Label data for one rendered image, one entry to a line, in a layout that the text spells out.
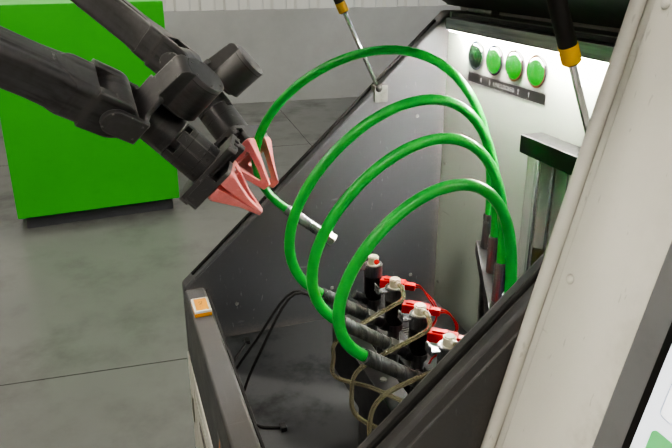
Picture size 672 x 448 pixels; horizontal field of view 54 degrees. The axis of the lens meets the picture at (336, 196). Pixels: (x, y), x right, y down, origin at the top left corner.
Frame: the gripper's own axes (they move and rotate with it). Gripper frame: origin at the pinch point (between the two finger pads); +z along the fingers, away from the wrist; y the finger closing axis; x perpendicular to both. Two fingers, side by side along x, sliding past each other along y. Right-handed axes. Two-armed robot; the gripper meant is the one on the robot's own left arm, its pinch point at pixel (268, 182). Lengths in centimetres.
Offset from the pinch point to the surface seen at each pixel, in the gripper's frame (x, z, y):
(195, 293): 30.7, 3.8, 9.6
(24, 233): 241, -129, 194
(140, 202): 196, -110, 242
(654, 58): -50, 23, -30
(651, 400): -34, 44, -38
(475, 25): -38.1, -1.6, 22.8
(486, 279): -17.3, 32.4, 3.7
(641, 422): -32, 45, -38
